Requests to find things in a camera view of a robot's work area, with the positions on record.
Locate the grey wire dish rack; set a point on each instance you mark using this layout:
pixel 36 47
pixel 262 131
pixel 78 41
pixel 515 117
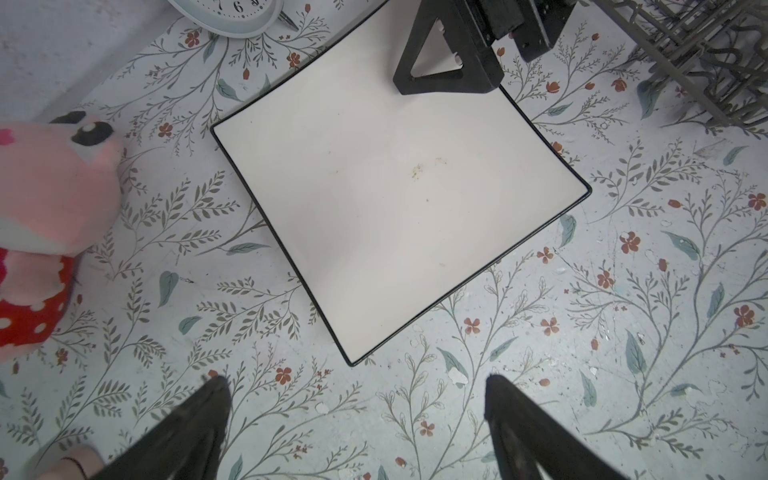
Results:
pixel 715 51

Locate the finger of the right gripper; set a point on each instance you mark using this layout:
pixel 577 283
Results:
pixel 468 64
pixel 543 22

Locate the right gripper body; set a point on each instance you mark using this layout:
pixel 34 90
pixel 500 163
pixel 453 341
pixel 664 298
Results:
pixel 500 17

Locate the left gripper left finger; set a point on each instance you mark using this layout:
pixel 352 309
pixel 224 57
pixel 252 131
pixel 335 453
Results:
pixel 186 444

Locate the white alarm clock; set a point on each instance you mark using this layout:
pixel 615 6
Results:
pixel 237 19

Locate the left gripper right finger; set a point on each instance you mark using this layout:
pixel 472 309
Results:
pixel 528 443

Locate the pink plush toy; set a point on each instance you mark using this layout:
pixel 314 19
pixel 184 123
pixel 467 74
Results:
pixel 60 194

